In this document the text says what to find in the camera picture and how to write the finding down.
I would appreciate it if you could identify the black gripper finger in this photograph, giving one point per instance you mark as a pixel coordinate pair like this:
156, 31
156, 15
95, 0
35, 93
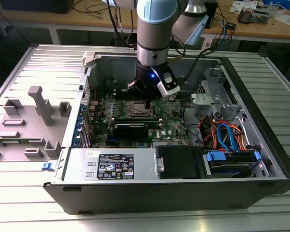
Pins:
157, 96
136, 89

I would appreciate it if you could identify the thin metal locking lever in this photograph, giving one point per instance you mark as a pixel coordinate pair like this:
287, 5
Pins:
135, 101
139, 111

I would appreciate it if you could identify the silver CPU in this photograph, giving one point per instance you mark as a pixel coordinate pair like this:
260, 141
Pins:
137, 106

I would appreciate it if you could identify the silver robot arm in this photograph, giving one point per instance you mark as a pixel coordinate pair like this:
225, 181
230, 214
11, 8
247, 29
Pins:
154, 31

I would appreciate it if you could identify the black RAM slot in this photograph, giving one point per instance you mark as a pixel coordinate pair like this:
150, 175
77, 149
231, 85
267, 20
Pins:
120, 91
120, 96

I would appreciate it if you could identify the black expansion slot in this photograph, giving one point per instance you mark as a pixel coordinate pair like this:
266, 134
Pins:
125, 143

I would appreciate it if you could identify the round coin cell battery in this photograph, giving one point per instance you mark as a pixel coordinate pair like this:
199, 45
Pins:
172, 99

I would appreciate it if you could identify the green motherboard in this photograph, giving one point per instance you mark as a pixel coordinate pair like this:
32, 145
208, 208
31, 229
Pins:
169, 116

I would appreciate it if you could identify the black RAM stick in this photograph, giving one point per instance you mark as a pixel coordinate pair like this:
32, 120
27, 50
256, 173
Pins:
135, 119

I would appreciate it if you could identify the black graphics card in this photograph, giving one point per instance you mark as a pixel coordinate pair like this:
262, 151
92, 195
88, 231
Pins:
130, 130

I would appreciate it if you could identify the silver metal disk bay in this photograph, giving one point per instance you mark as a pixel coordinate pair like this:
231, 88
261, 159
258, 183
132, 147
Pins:
207, 101

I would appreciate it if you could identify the blue card clip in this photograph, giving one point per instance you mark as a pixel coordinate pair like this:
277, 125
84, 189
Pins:
82, 110
78, 130
75, 141
79, 120

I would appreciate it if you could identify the hard disk in blue carrier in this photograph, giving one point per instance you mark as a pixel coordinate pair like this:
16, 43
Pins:
216, 155

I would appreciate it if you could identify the black upright box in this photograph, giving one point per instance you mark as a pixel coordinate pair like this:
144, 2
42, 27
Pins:
212, 14

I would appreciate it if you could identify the silver power supply unit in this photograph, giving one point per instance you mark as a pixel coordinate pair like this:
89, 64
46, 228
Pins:
77, 166

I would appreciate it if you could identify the small black box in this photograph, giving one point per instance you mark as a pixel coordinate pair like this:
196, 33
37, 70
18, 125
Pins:
231, 26

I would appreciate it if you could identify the black PC case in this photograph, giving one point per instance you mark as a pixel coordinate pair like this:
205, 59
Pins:
135, 198

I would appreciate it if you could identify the finned metal heatsink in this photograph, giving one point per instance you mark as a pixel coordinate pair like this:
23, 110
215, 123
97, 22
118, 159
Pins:
245, 15

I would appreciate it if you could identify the blue case latch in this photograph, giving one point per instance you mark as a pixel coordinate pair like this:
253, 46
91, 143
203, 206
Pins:
47, 166

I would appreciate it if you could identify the wooden desk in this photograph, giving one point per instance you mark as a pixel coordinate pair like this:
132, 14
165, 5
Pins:
256, 31

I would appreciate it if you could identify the grey parts rack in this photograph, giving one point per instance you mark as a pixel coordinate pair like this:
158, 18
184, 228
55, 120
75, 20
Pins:
26, 135

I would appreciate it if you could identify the white printed carton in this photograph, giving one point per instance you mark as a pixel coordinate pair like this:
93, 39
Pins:
244, 6

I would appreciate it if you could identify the black computer box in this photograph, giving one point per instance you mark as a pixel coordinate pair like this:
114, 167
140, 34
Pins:
36, 6

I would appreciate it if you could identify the grey electronic device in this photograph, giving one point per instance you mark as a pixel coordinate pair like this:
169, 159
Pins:
261, 17

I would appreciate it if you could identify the white paper sheets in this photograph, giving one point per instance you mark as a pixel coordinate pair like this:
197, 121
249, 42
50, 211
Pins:
286, 19

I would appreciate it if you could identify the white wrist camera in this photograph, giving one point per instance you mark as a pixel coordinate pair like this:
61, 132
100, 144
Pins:
169, 88

